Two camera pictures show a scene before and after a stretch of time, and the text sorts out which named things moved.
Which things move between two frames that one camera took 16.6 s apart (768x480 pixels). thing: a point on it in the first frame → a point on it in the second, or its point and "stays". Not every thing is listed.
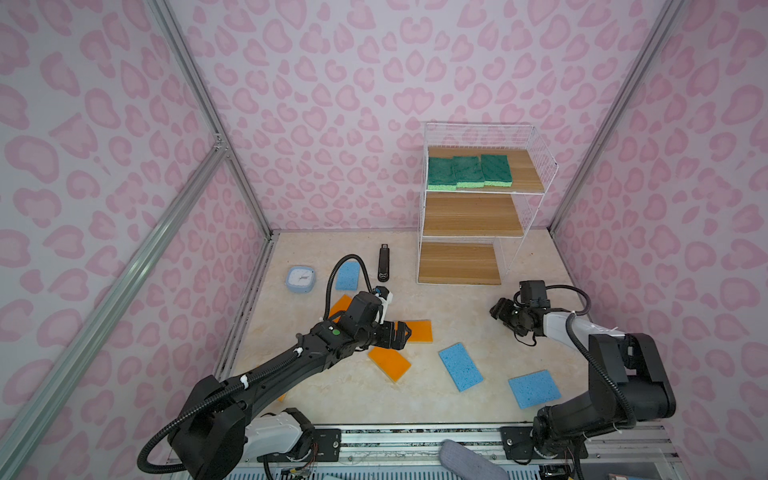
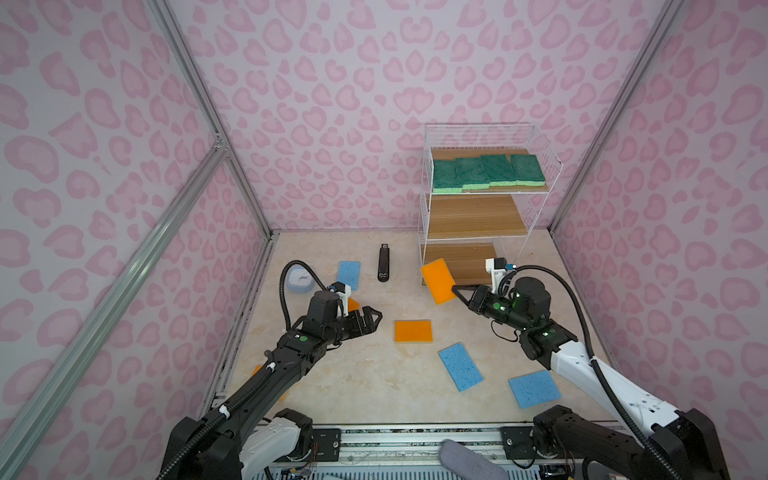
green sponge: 441,174 stays
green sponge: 496,170 stays
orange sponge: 391,361 → 439,280
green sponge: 468,172 stays
